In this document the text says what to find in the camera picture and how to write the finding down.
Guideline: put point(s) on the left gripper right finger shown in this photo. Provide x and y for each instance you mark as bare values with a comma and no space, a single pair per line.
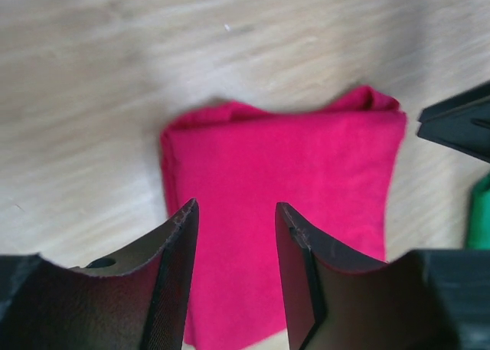
336,297

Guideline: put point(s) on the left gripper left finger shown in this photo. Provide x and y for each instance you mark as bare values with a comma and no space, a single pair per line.
134,298

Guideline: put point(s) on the folded green t-shirt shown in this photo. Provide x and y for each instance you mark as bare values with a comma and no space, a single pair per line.
478,229

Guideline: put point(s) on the red t-shirt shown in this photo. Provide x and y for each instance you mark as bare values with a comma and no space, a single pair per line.
333,165

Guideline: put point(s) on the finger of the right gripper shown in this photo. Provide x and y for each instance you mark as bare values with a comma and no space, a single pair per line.
460,122

